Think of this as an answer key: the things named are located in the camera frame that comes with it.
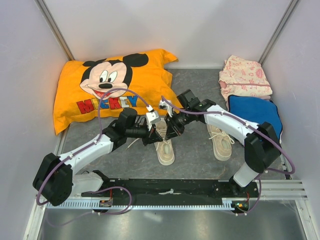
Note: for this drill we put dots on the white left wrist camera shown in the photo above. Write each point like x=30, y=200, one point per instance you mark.
x=152, y=118

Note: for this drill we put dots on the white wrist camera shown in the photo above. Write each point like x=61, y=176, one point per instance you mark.
x=166, y=105
x=152, y=118

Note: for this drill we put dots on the blue folded cloth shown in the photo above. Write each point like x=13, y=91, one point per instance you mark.
x=256, y=110

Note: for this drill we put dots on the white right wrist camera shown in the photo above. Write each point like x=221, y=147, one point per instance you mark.
x=166, y=105

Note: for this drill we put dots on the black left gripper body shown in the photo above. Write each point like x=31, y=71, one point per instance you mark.
x=147, y=135

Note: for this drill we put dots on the beige lace shoe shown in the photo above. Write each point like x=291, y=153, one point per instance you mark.
x=221, y=142
x=164, y=149

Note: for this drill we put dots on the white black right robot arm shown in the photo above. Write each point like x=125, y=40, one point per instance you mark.
x=260, y=141

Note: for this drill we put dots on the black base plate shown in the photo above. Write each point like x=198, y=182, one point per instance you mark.
x=200, y=187

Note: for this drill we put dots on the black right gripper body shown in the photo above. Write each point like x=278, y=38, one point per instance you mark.
x=177, y=122

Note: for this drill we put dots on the orange Mickey Mouse pillow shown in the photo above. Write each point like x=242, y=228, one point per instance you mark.
x=103, y=88

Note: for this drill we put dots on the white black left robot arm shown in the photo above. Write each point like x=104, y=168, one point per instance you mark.
x=57, y=178

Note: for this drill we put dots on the pink patterned folded garment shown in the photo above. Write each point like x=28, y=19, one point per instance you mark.
x=244, y=78

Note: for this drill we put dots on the grey slotted cable duct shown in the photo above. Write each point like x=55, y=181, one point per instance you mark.
x=97, y=204

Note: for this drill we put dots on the aluminium frame rail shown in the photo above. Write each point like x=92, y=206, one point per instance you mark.
x=57, y=191

